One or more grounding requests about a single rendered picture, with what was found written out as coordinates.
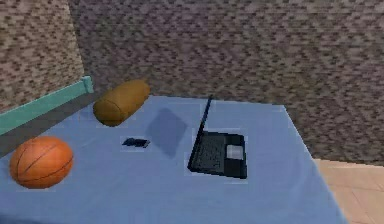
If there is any orange basketball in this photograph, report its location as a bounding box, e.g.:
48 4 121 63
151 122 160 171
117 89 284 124
9 135 74 190

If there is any brown bolster pillow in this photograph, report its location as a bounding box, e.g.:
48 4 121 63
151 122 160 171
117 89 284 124
92 79 152 128

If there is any small black phone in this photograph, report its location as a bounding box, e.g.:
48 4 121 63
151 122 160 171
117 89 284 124
121 137 151 149

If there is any black laptop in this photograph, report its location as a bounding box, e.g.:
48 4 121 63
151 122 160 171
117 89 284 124
187 95 248 180

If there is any blue bed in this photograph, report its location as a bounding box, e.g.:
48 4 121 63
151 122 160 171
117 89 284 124
0 75 350 224

